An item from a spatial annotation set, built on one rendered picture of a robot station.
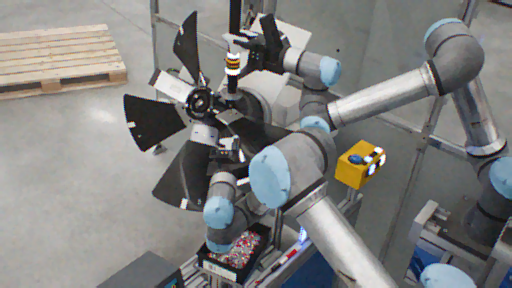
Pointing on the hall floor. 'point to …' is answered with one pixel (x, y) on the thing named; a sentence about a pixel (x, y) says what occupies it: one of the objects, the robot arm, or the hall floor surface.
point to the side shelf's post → (277, 228)
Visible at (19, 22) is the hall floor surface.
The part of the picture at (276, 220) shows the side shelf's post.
